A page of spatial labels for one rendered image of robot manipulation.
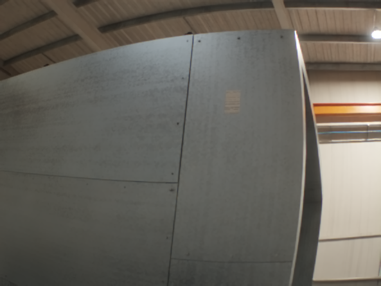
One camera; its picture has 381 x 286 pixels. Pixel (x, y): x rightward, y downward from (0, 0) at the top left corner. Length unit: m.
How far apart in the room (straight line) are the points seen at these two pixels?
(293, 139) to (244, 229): 0.30
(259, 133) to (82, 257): 0.77
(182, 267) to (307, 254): 3.48
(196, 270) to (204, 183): 0.29
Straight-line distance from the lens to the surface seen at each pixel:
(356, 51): 10.30
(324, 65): 10.73
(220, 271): 1.13
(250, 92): 1.23
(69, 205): 1.44
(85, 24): 9.80
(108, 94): 1.47
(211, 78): 1.30
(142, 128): 1.32
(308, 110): 1.76
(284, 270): 1.09
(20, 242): 1.66
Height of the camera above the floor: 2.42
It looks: 17 degrees up
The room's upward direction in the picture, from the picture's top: 6 degrees clockwise
